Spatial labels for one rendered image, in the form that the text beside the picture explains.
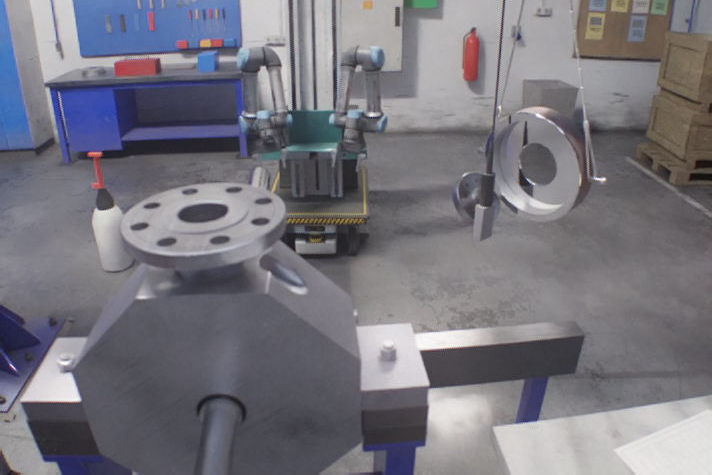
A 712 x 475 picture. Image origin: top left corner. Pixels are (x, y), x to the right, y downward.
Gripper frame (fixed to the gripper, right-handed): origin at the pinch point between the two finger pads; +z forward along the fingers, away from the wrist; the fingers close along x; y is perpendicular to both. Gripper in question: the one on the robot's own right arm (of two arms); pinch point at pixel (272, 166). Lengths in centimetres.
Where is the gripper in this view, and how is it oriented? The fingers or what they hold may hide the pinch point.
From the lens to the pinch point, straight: 301.3
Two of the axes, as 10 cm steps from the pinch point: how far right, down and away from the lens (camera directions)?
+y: -0.7, -0.2, 10.0
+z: 1.7, 9.8, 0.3
